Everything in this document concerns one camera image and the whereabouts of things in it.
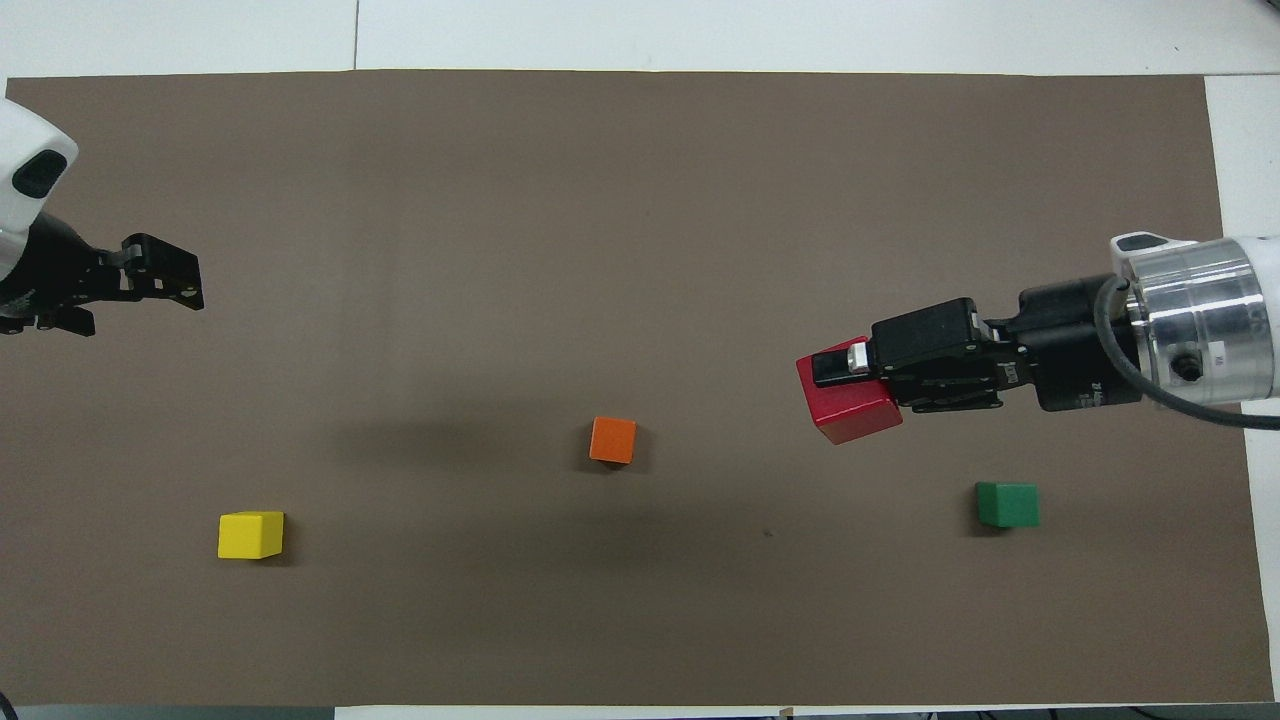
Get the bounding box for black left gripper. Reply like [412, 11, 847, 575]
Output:
[0, 214, 206, 337]

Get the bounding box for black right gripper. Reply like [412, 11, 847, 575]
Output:
[811, 274, 1144, 415]

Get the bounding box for red wooden block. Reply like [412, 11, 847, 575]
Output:
[796, 336, 905, 447]

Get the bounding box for green wooden block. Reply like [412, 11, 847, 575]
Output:
[975, 481, 1041, 529]

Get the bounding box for yellow wooden block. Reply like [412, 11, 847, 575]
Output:
[217, 511, 286, 561]

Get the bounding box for orange wooden block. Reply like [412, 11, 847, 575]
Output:
[589, 416, 638, 466]

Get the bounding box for brown table mat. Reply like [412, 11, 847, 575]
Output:
[0, 68, 1276, 709]

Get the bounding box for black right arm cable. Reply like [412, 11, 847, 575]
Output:
[1094, 274, 1280, 432]

